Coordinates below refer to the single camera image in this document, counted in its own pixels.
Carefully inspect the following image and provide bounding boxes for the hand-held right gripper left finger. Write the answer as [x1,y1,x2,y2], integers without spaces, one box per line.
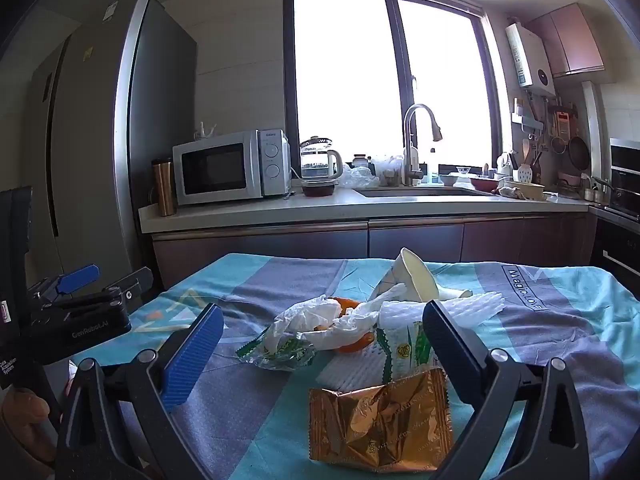
[55,304,226,480]

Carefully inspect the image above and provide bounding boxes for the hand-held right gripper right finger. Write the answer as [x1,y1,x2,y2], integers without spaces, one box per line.
[422,300,591,480]

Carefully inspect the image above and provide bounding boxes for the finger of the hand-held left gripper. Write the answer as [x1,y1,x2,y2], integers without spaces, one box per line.
[56,267,153,313]
[27,264,101,307]

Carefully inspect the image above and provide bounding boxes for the white foam fruit net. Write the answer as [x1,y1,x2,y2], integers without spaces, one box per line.
[378,291,503,331]
[320,342,396,393]

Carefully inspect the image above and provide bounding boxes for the clear green wrapper yellow print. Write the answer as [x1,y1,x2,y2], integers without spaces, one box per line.
[375,322,441,382]

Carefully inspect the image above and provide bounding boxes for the clear green wrapper cow print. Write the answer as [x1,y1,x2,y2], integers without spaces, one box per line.
[236,332,318,372]

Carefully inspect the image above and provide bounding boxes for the orange peel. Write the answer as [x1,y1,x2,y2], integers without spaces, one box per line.
[330,297,361,318]
[340,330,376,354]

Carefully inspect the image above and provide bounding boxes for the gold foil wrapper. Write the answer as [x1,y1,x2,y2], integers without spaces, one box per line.
[307,367,455,473]

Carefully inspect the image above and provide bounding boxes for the white tissue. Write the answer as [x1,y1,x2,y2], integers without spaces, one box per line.
[274,282,408,352]

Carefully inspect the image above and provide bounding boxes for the person's left hand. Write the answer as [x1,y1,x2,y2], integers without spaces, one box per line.
[0,390,54,466]

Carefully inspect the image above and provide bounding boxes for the copper thermos mug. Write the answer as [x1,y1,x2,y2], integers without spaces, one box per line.
[152,157,177,217]

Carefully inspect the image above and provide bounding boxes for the teal grey printed tablecloth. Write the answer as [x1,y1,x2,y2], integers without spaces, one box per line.
[127,252,640,480]

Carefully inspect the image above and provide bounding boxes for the brown base cabinets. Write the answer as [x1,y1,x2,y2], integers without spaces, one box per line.
[151,212,596,291]

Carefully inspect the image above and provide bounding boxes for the white microwave oven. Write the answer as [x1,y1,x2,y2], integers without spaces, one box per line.
[172,129,292,206]

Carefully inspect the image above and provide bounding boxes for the grey refrigerator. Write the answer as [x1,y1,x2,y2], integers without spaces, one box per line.
[25,0,198,291]

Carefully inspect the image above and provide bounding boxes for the steel sink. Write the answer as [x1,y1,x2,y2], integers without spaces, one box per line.
[357,187,493,199]

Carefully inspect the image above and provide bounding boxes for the cream dish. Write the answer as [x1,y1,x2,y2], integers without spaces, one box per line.
[505,180,546,201]

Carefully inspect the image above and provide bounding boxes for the white kitchen counter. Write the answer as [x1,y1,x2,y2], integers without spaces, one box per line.
[139,187,640,235]

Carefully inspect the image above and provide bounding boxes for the white plastic bag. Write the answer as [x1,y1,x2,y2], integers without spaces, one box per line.
[372,152,406,186]

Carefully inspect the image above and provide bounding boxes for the steel kitchen faucet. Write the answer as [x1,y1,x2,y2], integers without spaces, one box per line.
[402,104,443,187]

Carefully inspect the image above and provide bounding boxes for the clear plastic bag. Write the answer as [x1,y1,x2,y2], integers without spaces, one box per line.
[345,162,379,190]

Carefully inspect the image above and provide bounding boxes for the utensil holder with utensils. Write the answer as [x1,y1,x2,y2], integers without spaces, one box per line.
[517,137,544,184]

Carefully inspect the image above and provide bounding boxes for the black built-in oven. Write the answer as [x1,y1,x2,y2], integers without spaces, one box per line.
[590,207,640,283]

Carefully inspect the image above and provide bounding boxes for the pink pot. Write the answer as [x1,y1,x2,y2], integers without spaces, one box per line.
[557,172,583,196]

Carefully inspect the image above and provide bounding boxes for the steel pot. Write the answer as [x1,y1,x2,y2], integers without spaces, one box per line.
[582,175,616,206]

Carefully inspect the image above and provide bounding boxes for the glass electric kettle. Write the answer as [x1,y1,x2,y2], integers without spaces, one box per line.
[299,136,344,182]

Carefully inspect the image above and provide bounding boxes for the hanging frying pan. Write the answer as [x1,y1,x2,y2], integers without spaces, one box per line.
[569,135,591,164]

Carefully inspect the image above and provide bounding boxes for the white range hood column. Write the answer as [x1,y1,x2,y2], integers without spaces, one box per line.
[580,80,609,196]

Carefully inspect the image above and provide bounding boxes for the dark framed window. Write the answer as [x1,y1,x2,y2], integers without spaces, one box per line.
[283,0,516,191]

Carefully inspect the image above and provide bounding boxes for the white water heater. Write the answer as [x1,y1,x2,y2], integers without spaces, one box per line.
[505,22,557,98]

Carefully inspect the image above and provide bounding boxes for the grey wall rack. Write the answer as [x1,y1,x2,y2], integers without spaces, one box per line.
[511,110,544,134]

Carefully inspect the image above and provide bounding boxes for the brown wall cabinet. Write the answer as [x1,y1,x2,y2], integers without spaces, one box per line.
[527,2,606,78]

